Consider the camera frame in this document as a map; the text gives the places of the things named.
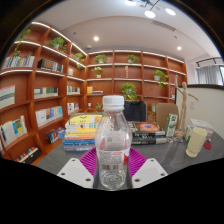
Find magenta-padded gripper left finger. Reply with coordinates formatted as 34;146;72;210
56;147;99;190

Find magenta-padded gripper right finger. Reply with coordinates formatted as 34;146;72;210
128;147;169;190

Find clear plastic water bottle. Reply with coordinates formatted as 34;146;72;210
94;94;133;192

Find dark book stack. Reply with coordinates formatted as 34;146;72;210
128;120;168;146

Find colourful book stack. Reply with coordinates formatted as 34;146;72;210
62;112;103;153

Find green white tissue box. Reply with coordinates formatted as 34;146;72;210
184;124;196;143

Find cream ribbed mug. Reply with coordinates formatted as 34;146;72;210
185;127;208;159

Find tan chair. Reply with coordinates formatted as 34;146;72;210
155;102;180;131

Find dark blue chair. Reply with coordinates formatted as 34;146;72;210
123;99;148;123

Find flat round red coaster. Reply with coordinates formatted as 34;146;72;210
202;141;213;151

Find wooden artist mannequin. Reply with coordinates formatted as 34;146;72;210
173;74;200;138

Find grey curtain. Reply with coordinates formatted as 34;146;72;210
195;64;221;86

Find ceiling air vent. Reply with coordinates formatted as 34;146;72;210
151;19;176;32

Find ceiling lights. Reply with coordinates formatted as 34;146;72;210
93;0;183;52

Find wooden wall shelf unit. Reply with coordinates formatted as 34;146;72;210
0;20;188;166

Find black ceiling track rail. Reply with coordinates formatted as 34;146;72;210
195;57;224;69

